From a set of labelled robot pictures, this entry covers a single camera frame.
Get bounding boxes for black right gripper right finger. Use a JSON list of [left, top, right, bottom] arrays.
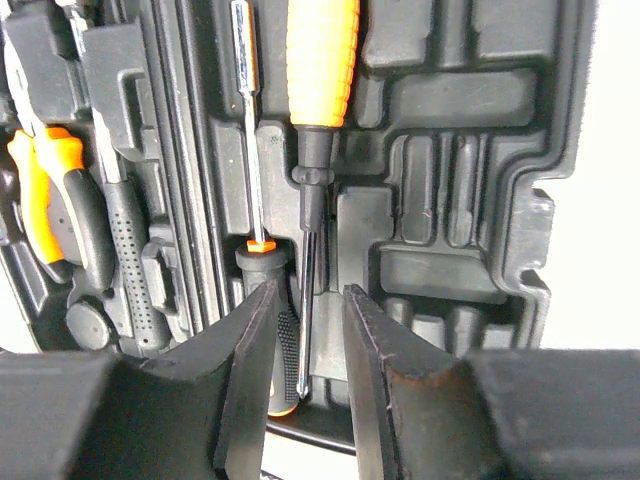
[[343, 285, 639, 479]]

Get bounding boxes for orange black needle nose pliers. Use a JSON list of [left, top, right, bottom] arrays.
[[3, 32, 115, 291]]

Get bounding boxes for black orange grip screwdriver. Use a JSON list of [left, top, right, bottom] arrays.
[[230, 1, 299, 417]]

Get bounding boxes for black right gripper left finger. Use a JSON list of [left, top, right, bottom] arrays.
[[1, 281, 278, 479]]

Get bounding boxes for black handle claw hammer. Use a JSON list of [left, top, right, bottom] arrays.
[[64, 9, 171, 351]]

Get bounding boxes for black plastic tool case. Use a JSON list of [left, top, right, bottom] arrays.
[[1, 1, 595, 453]]

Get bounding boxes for orange handle black shaft screwdriver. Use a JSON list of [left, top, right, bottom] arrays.
[[286, 0, 361, 398]]

